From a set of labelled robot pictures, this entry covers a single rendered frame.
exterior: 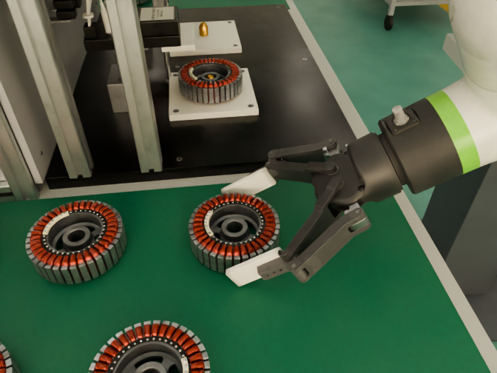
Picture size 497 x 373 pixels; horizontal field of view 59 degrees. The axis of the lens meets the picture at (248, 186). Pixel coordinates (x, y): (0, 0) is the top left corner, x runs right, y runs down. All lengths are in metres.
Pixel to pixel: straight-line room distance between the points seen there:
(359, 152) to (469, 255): 0.94
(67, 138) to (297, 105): 0.38
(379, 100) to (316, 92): 1.58
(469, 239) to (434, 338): 0.83
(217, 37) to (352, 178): 0.59
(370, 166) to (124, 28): 0.32
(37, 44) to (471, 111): 0.47
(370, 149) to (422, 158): 0.05
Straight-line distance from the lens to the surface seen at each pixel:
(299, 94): 0.82
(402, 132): 0.48
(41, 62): 0.58
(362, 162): 0.48
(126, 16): 0.54
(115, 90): 0.77
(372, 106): 2.33
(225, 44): 0.98
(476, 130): 0.48
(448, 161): 0.48
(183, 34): 0.77
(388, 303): 0.53
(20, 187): 0.69
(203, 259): 0.53
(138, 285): 0.54
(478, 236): 1.34
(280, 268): 0.48
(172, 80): 0.84
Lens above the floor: 1.18
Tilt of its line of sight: 42 degrees down
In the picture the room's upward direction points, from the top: straight up
